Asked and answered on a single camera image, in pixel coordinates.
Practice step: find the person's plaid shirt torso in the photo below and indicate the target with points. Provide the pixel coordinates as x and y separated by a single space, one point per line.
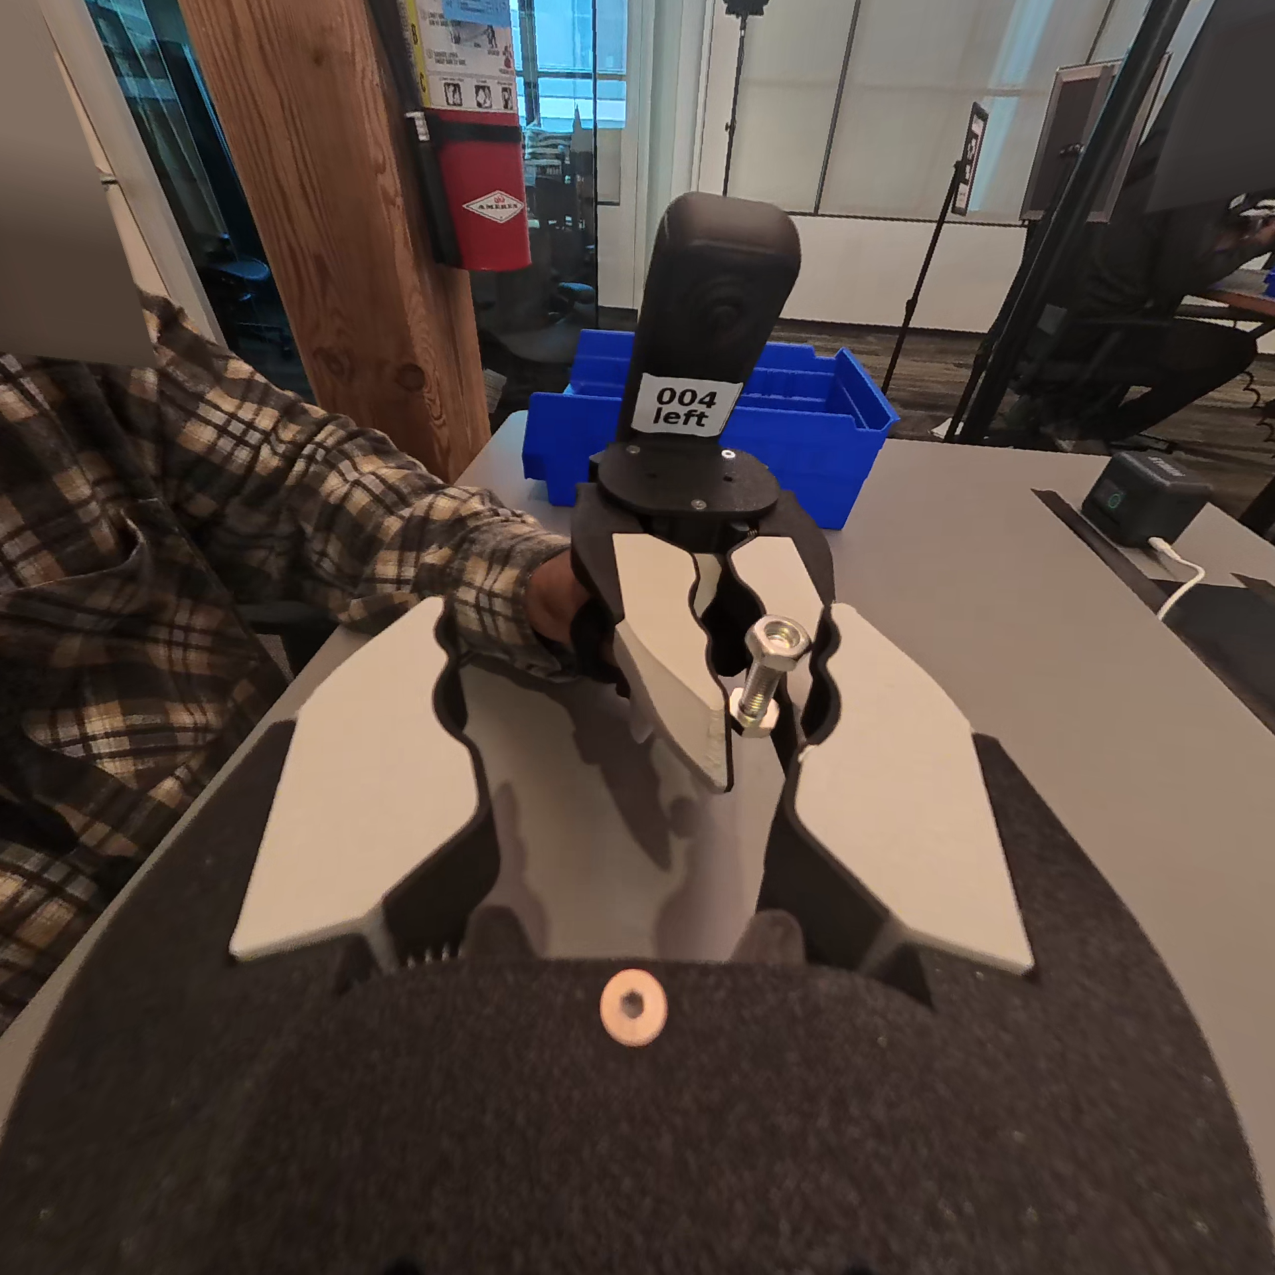
98 647

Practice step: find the black computer monitor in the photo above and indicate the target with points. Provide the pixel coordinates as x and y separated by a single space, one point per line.
1224 99

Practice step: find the grey panel on stand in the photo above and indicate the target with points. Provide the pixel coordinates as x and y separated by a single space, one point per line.
1069 119

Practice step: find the red fire extinguisher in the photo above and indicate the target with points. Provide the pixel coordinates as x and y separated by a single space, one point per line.
492 199

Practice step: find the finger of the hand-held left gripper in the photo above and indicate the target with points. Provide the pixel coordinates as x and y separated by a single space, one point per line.
656 637
781 588

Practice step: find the black power station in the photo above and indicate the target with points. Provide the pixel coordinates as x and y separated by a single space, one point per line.
1145 492

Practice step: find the person's left hand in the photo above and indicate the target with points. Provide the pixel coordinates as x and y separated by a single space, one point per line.
556 602

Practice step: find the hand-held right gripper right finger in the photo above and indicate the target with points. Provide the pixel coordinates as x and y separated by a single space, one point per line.
896 796

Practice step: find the silver hex nut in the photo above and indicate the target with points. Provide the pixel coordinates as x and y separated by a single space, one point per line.
761 647

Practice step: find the silver hex bolt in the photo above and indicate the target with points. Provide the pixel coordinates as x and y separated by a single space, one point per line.
761 687

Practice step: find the black metal pole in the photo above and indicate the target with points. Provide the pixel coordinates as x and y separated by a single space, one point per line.
1069 219

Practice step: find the wooden office desk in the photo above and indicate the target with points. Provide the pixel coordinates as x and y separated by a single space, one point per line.
1244 298

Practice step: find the blue plastic bin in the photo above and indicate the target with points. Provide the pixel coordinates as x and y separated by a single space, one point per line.
816 448

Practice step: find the black tripod light stand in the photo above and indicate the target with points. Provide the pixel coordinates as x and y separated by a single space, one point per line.
741 6

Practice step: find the person's left forearm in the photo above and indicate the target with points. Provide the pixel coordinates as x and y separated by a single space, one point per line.
428 538

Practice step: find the wooden post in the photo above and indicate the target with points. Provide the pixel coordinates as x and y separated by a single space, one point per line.
328 249

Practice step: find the black marker sign stand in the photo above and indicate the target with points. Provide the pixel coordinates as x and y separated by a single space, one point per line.
971 160

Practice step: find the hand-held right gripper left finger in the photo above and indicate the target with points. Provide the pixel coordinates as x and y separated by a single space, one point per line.
367 796

